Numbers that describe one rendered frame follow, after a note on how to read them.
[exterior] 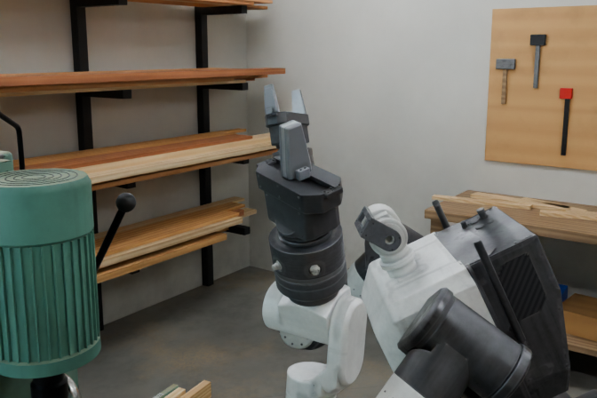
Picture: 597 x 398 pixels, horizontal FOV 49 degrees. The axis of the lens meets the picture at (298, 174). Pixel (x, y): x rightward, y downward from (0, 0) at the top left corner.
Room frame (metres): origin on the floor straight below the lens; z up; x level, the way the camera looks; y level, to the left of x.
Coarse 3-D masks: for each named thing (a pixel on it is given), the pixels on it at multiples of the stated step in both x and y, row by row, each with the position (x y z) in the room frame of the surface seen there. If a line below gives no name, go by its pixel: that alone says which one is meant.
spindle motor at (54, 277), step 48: (0, 192) 0.96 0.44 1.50; (48, 192) 0.97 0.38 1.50; (0, 240) 0.96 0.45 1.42; (48, 240) 0.97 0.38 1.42; (0, 288) 0.97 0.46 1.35; (48, 288) 0.97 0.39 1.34; (96, 288) 1.05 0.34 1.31; (0, 336) 0.96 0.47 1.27; (48, 336) 0.96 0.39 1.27; (96, 336) 1.04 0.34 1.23
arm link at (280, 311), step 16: (272, 288) 0.80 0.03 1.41; (288, 288) 0.73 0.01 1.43; (304, 288) 0.72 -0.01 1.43; (320, 288) 0.72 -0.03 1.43; (336, 288) 0.74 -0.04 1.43; (272, 304) 0.78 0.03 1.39; (288, 304) 0.76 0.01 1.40; (304, 304) 0.75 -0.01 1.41; (320, 304) 0.74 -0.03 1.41; (272, 320) 0.78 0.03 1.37; (288, 320) 0.77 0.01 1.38; (304, 320) 0.75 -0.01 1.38; (320, 320) 0.74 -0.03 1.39; (304, 336) 0.77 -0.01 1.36; (320, 336) 0.75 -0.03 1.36
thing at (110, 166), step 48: (96, 0) 3.70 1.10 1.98; (144, 0) 4.00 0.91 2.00; (192, 0) 4.00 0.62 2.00; (240, 0) 4.28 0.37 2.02; (0, 96) 3.02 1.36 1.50; (96, 96) 3.73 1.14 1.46; (144, 144) 4.01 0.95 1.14; (192, 144) 4.01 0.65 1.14; (240, 144) 4.32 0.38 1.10; (96, 240) 3.67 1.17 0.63; (144, 240) 3.67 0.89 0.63; (192, 240) 3.98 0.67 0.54
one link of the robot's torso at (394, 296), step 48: (432, 240) 1.16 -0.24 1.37; (480, 240) 0.95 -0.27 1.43; (528, 240) 0.99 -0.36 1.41; (384, 288) 1.05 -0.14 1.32; (432, 288) 0.97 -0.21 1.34; (480, 288) 0.96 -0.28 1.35; (528, 288) 0.99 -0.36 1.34; (384, 336) 0.98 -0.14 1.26; (528, 336) 0.99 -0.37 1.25; (528, 384) 0.99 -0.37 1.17
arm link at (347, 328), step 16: (336, 304) 0.75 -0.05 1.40; (352, 304) 0.75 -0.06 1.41; (336, 320) 0.74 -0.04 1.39; (352, 320) 0.74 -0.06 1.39; (336, 336) 0.73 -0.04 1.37; (352, 336) 0.74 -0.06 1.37; (336, 352) 0.73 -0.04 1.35; (352, 352) 0.75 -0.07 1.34; (288, 368) 0.79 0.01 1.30; (304, 368) 0.79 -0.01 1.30; (320, 368) 0.80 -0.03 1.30; (336, 368) 0.73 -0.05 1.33; (352, 368) 0.75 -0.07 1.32; (288, 384) 0.77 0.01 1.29; (304, 384) 0.75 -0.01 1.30; (320, 384) 0.74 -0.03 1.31; (336, 384) 0.73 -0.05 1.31
